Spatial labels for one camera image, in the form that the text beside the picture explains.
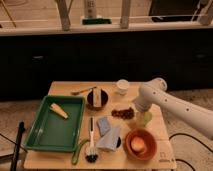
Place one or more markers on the dark grape bunch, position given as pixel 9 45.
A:
pixel 124 113

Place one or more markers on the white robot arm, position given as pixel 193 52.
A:
pixel 154 92

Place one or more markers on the green plastic tray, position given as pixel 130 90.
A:
pixel 50 131

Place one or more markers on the dark round bowl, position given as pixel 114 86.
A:
pixel 104 100

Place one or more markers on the beige block in bowl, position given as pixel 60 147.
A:
pixel 97 97

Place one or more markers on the white paper cup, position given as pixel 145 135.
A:
pixel 122 86

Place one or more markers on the wooden spoon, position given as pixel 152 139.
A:
pixel 82 91

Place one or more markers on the blue sponge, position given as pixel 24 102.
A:
pixel 103 125

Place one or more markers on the green plastic cup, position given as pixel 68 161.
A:
pixel 143 118

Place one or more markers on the yellow corn piece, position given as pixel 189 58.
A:
pixel 57 109

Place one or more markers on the grey folded cloth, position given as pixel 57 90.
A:
pixel 110 140

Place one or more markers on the yellow round fruit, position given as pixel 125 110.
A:
pixel 137 144

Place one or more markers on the green box on ledge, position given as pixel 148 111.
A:
pixel 96 21

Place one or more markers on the white dish brush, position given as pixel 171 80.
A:
pixel 91 151

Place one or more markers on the orange bowl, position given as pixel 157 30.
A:
pixel 150 145

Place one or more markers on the green cucumber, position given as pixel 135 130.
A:
pixel 76 153

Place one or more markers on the black pole stand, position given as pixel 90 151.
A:
pixel 17 147

